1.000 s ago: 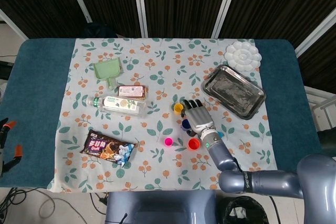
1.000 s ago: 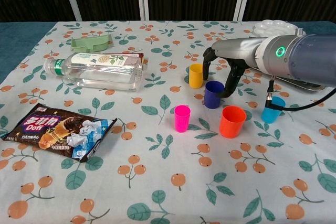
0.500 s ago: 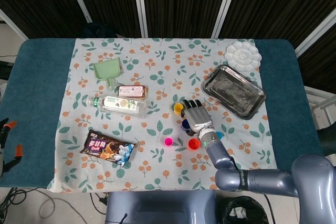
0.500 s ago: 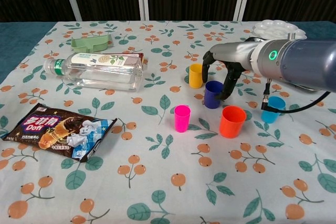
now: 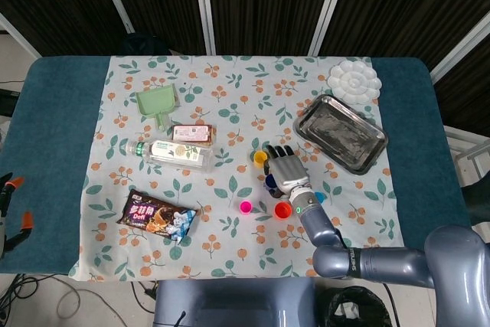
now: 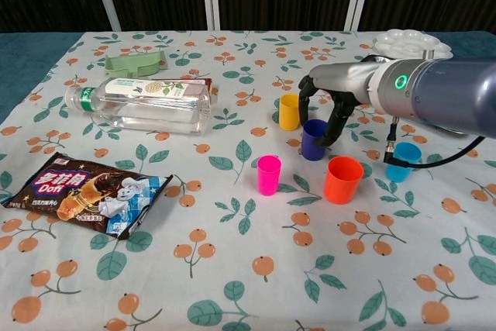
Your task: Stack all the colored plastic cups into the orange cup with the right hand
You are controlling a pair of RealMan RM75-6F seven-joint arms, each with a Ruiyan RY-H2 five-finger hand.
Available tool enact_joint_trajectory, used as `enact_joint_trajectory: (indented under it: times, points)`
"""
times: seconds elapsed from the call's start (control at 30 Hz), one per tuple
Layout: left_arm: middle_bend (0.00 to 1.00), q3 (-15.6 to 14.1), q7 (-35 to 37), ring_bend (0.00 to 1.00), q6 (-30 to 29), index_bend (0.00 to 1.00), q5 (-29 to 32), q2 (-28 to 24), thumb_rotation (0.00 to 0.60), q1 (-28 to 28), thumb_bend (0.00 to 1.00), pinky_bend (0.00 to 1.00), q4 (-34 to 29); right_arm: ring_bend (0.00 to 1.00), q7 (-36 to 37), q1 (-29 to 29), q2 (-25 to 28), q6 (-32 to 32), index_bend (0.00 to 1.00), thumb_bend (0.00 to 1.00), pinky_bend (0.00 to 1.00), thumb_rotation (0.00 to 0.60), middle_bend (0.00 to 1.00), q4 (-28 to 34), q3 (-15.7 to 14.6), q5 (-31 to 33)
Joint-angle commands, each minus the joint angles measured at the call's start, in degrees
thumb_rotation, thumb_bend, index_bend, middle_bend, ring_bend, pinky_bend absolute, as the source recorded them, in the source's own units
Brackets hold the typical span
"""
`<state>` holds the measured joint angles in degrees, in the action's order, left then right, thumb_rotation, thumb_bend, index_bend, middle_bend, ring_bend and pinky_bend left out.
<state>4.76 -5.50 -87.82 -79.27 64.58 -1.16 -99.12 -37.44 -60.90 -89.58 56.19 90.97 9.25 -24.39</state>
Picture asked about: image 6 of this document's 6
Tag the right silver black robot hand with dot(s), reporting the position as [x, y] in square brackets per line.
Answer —
[341, 79]

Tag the yellow plastic cup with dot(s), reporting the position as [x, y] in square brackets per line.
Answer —
[287, 114]

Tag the dark blue plastic cup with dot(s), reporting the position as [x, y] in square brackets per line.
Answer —
[310, 149]

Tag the light blue plastic cup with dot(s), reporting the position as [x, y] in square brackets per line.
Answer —
[407, 152]

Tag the pink plastic cup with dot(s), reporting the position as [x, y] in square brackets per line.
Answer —
[268, 180]

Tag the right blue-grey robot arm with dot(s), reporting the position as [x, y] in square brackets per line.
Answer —
[445, 90]

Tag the white flower paint palette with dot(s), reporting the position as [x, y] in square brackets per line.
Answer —
[403, 42]

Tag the orange plastic cup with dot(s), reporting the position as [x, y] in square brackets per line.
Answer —
[341, 189]

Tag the brown snack box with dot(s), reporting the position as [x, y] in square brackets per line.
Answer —
[208, 85]

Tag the clear plastic water bottle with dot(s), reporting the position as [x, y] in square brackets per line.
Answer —
[147, 110]

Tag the green plastic dustpan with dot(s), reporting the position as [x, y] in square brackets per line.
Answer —
[131, 65]

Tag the floral fruit print tablecloth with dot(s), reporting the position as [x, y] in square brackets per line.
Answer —
[232, 269]

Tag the chocolate cone snack bag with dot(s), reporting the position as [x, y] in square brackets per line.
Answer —
[77, 191]

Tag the teal table cover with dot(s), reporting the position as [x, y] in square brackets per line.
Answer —
[23, 59]

